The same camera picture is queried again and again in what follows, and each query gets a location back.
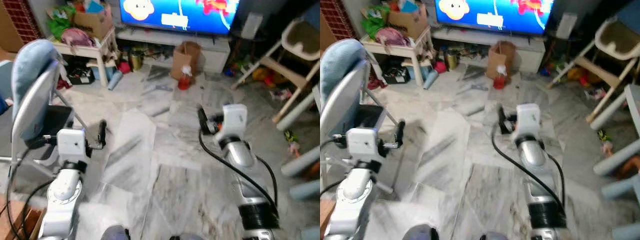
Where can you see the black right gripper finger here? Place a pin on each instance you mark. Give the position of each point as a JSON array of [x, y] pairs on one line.
[[501, 120], [202, 120]]

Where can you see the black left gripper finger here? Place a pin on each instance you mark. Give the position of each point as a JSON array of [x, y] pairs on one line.
[[400, 133], [103, 132]]

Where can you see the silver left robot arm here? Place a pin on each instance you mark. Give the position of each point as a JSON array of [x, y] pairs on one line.
[[357, 190], [65, 190]]

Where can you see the red spray bottle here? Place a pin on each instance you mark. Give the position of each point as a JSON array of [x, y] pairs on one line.
[[499, 81], [184, 81]]

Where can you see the white folding chair grey seat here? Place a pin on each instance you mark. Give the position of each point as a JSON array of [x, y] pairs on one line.
[[345, 117], [32, 115]]

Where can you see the black box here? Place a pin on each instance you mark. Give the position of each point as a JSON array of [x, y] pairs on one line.
[[396, 73], [80, 74]]

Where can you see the brown paper bag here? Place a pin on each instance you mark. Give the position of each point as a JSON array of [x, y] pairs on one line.
[[501, 56], [186, 57]]

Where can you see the white television stand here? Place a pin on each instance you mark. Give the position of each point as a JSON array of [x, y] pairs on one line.
[[215, 52], [530, 52]]

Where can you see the yellow orange toy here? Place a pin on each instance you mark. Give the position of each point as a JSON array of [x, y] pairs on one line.
[[262, 76], [578, 75]]

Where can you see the small white shelf table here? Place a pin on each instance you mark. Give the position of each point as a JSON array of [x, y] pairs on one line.
[[102, 55], [417, 55]]

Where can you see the metal tumbler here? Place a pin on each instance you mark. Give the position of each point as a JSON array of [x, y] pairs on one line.
[[451, 59], [135, 59]]

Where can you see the green yellow toy figure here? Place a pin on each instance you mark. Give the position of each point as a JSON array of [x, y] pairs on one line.
[[606, 141], [291, 142]]

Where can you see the small pale blue plastic table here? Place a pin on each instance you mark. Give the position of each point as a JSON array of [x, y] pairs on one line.
[[300, 161], [617, 157]]

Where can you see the silver left robot leg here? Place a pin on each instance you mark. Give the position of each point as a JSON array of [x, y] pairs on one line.
[[420, 232], [116, 233]]

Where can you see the silver robot leg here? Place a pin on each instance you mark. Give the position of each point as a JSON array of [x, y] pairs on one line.
[[420, 232], [116, 233], [495, 236], [187, 237]]

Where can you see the light blue towel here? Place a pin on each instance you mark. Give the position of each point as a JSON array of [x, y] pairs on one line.
[[30, 60], [340, 60]]

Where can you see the pink bag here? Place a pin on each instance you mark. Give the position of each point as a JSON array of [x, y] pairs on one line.
[[391, 37], [77, 37]]

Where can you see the flat screen television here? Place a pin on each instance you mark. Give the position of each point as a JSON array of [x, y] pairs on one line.
[[180, 15], [495, 15]]

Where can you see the wooden pallet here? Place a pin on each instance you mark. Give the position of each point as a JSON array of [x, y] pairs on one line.
[[15, 220]]

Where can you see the brown cardboard box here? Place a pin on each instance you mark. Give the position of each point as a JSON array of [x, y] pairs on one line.
[[95, 22], [410, 22]]

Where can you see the green bag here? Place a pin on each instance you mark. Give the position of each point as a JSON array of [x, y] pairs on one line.
[[374, 25], [60, 25]]

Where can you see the silver right robot leg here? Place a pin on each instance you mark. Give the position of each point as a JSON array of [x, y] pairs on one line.
[[187, 237], [495, 236]]

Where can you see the wooden high chair white seat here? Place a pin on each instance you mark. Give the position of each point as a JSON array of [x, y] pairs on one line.
[[300, 37], [617, 40]]

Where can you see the red lattice screen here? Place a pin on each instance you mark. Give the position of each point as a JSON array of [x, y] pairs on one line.
[[22, 20], [335, 17]]

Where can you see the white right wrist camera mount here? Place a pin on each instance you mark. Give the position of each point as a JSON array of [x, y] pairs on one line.
[[529, 120], [233, 120]]

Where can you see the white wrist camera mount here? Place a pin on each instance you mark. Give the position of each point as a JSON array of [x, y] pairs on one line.
[[361, 144], [529, 120], [71, 144], [233, 120]]

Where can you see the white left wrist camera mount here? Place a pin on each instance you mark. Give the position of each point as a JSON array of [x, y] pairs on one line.
[[71, 144], [361, 144]]

